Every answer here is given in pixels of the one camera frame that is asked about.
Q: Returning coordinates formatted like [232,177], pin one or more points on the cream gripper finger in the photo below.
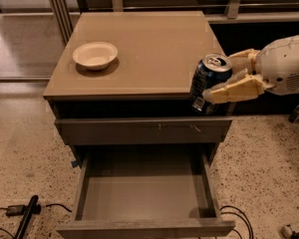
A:
[238,88]
[244,60]

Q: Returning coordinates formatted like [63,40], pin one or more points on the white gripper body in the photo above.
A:
[283,67]

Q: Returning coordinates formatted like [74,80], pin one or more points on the blue pepsi can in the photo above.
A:
[211,70]

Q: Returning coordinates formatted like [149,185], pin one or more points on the grey drawer cabinet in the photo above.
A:
[150,78]

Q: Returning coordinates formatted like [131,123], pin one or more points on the open grey middle drawer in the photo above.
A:
[155,192]

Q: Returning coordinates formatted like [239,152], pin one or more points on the closed grey top drawer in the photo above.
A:
[142,131]

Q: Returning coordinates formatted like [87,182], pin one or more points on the dark caster foot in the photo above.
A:
[295,115]

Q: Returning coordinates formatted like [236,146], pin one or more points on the white paper bowl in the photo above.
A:
[95,56]

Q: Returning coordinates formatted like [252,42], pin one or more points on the white power strip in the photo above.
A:
[291,231]

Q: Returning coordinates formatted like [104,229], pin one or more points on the blue tape piece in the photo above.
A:
[74,163]

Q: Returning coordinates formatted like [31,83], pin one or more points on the black rod on floor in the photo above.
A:
[32,208]

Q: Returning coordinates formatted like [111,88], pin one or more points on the black power adapter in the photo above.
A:
[15,210]

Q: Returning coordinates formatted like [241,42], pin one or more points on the metal window frame rail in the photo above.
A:
[280,16]

